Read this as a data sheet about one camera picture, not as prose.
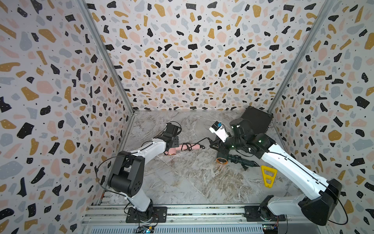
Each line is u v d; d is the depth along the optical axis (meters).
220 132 0.63
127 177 0.45
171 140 0.75
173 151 0.90
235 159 0.90
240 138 0.55
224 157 0.90
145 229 0.70
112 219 0.73
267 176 0.85
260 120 1.12
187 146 0.92
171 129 0.74
